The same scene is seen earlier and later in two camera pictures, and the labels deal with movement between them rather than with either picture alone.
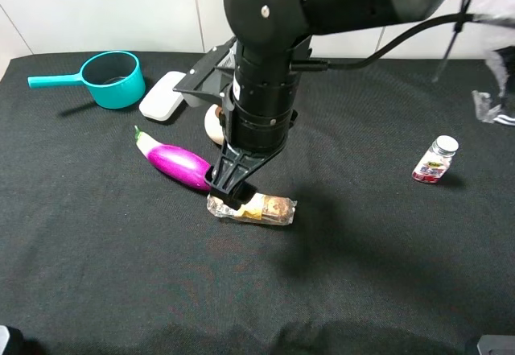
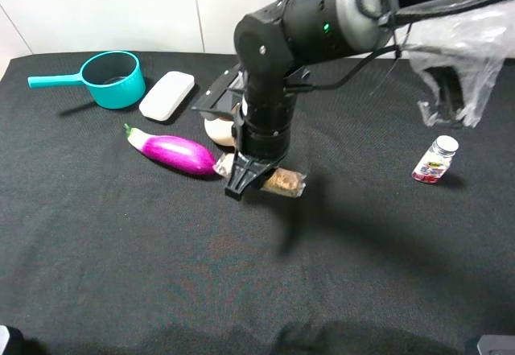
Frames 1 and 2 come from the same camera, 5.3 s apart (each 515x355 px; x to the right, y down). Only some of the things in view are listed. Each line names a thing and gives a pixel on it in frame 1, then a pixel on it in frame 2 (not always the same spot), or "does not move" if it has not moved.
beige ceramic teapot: [212, 124] does not move
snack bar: [259, 208] -> [282, 181]
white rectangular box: [162, 101] does not move
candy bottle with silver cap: [437, 160] does not move
